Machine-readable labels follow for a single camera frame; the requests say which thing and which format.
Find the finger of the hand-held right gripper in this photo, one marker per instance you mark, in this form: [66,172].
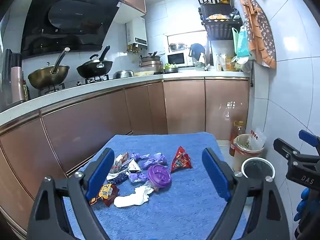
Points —
[285,147]
[308,137]

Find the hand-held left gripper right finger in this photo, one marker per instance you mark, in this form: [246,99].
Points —
[216,172]

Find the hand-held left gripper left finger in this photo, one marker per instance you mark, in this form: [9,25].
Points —
[100,172]

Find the red yellow snack packet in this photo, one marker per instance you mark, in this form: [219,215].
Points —
[107,193]

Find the white rimmed black bin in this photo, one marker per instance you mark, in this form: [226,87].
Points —
[257,170]

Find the person's right hand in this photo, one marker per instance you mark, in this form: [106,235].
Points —
[303,205]

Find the blue white wrapper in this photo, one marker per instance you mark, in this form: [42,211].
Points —
[117,178]

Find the beige bin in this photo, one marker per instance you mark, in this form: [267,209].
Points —
[240,160]

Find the clear plastic bag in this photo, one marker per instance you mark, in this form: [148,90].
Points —
[257,140]

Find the white black wrapper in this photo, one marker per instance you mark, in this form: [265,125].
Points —
[132,166]

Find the red triangular snack packet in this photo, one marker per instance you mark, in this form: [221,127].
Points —
[181,161]

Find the small purple wrapper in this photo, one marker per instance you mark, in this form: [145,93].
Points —
[137,177]

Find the white crumpled tissue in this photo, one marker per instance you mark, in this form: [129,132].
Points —
[130,200]

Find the cooking oil bottle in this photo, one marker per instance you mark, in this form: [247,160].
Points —
[238,132]

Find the copper kitchen base cabinets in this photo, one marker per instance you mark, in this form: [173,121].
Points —
[100,125]

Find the blue towel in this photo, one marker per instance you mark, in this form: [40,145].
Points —
[175,205]

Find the long purple wrapper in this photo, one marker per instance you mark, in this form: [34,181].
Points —
[152,158]

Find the purple plastic lid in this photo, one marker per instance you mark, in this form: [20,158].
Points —
[159,175]

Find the gas stove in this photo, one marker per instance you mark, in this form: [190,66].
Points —
[97,80]

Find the white plastic bag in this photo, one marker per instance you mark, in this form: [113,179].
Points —
[241,63]

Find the orange jar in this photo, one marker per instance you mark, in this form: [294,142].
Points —
[229,65]

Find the steel bowl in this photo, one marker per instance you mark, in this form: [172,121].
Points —
[123,74]

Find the black wok with lid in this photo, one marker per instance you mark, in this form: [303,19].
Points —
[95,68]

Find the spray bottle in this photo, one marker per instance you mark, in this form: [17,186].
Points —
[219,63]

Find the brass wok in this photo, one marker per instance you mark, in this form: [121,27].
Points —
[47,76]

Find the dark sauce bottle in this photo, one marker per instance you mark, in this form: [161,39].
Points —
[25,90]

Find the orange floral apron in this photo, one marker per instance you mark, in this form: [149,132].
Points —
[262,35]

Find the bowl of greens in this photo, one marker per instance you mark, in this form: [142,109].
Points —
[170,68]

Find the green plastic bag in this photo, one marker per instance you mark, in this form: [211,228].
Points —
[241,42]

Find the pink electric cooker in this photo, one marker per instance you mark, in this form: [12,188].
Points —
[151,67]

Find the white microwave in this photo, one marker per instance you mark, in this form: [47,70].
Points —
[176,58]

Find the dark blue cloth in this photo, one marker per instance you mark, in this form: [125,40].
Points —
[197,51]

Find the pink thermos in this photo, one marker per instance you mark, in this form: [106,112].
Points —
[17,80]

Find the black lidded pot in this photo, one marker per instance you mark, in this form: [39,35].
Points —
[150,58]

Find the steel pot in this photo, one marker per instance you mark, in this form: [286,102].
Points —
[178,47]

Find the white water heater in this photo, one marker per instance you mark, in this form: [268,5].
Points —
[136,32]

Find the black range hood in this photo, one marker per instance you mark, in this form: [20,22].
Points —
[70,22]

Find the black wall rack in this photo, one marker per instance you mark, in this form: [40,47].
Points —
[217,27]

